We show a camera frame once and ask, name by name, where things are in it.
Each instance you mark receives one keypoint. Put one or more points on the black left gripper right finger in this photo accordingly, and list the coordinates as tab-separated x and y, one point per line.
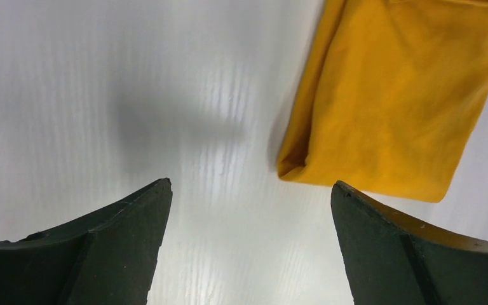
391	257

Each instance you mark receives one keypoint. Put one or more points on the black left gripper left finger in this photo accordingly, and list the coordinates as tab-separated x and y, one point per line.
108	256

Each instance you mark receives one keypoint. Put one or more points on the yellow t-shirt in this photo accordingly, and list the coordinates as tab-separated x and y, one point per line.
389	96

